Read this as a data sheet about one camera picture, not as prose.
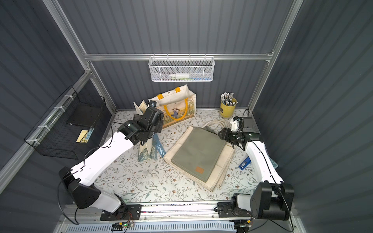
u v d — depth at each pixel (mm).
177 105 972
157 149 963
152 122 553
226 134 722
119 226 703
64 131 733
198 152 928
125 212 694
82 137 642
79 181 402
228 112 1075
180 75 871
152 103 626
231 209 731
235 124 756
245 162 867
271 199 400
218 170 847
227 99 1022
